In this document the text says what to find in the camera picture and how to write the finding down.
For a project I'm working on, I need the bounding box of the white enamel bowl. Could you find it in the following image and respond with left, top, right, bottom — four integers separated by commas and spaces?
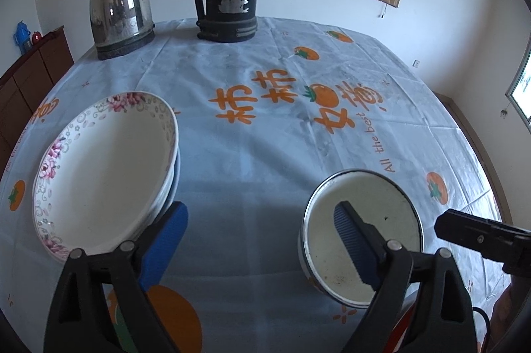
298, 170, 424, 308

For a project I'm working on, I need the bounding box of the white plate pink floral rim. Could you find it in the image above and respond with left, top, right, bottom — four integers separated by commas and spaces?
33, 92, 179, 262

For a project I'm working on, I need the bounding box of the white blue patterned plate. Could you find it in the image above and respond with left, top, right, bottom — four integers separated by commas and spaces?
162, 154, 181, 211

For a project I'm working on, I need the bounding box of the red plastic bowl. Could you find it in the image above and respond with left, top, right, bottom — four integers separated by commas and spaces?
383, 301, 417, 353

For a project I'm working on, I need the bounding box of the grey printed tablecloth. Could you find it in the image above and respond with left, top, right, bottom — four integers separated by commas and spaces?
1, 18, 499, 352

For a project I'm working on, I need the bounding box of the brown wooden sideboard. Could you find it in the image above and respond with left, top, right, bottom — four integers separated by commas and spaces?
1, 27, 74, 168

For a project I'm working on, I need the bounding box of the stainless steel electric kettle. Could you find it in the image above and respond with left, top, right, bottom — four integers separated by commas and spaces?
89, 0, 155, 60

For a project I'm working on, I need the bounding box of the small red object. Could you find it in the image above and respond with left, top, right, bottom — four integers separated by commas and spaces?
32, 31, 42, 44

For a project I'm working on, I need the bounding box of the black cable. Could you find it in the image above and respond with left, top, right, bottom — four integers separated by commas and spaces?
472, 305, 493, 353

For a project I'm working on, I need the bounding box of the window with frame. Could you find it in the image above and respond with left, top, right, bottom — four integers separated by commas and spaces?
506, 46, 531, 129

